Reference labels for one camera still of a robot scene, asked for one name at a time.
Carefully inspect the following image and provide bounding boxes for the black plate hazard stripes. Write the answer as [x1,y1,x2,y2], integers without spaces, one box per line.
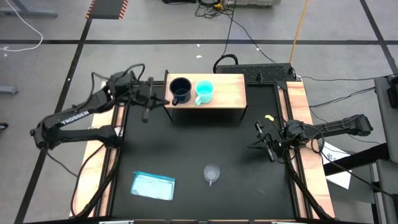
[85,0,129,20]

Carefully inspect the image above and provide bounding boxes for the wooden side board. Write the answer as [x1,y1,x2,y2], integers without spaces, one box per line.
[70,83,127,218]
[277,81,336,218]

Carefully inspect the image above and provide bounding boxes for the black perforated computer case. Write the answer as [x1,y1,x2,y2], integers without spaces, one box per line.
[215,63,296,83]

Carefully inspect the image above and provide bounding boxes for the folded teal-edged cloth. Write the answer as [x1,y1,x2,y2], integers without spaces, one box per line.
[130,170,176,202]

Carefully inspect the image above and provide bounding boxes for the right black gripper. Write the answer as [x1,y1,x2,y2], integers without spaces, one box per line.
[248,121,285,162]

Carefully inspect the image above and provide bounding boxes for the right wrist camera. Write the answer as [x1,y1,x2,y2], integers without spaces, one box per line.
[269,132,284,149]

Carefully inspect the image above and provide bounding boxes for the clear plastic footed cup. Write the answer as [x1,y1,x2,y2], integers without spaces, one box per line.
[203,164,221,187]

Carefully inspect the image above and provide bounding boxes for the yellow hanging cable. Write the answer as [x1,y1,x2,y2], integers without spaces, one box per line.
[289,0,310,65]

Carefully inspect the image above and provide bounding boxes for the dark blue enamel mug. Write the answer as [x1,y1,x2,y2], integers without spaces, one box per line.
[169,77,193,106]

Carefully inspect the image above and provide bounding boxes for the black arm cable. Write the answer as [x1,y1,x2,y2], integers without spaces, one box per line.
[89,63,147,106]
[281,123,398,200]

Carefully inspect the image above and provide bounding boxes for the white paper sheet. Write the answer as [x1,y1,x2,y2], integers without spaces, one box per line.
[319,141,353,190]

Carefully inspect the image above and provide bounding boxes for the teal plastic mug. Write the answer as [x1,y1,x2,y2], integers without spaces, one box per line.
[194,80,215,106]

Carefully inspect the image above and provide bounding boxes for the wooden shelf black metal legs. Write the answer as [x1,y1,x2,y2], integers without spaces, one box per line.
[164,70,249,124]

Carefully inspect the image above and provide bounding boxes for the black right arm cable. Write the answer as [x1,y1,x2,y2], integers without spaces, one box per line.
[281,123,398,200]

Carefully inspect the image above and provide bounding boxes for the white floor cable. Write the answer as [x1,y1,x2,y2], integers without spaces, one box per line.
[0,0,44,52]

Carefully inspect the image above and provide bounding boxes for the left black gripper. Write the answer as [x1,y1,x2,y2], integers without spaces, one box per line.
[134,77,170,124]

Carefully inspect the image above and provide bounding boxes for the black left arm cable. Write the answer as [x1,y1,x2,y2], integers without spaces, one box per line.
[89,63,147,106]

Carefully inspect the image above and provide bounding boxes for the black floor cable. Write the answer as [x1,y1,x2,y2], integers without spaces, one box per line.
[229,15,277,64]
[213,0,239,74]

